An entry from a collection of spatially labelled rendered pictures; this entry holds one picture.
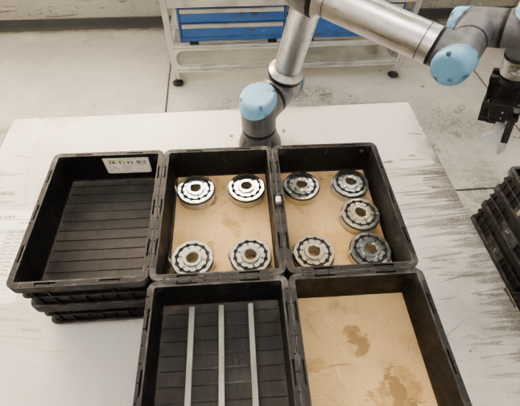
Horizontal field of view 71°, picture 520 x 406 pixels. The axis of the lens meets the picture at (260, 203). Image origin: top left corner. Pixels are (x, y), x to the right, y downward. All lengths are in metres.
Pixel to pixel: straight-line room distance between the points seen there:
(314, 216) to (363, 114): 0.67
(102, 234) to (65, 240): 0.09
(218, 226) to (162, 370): 0.38
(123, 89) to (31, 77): 0.73
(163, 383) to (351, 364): 0.40
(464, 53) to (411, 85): 2.34
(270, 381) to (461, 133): 2.32
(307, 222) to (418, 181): 0.51
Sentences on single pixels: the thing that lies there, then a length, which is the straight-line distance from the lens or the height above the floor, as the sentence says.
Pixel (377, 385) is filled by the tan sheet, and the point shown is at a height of 0.83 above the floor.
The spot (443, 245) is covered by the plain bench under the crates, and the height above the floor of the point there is 0.70.
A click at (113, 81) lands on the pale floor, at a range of 3.11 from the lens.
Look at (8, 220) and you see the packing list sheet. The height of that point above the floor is 0.70.
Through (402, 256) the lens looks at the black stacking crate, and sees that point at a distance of 0.95.
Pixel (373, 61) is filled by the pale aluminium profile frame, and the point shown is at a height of 0.13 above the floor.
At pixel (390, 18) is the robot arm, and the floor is 1.31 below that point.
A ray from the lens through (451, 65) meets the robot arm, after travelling 0.82.
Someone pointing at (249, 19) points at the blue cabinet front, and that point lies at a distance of 2.72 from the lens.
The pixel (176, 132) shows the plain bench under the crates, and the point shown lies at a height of 0.70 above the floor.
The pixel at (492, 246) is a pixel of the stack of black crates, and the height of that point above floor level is 0.28.
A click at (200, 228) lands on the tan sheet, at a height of 0.83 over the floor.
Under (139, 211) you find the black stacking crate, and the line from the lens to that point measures 1.08.
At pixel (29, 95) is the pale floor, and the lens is 3.22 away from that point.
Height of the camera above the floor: 1.66
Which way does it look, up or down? 53 degrees down
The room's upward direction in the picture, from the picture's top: 1 degrees clockwise
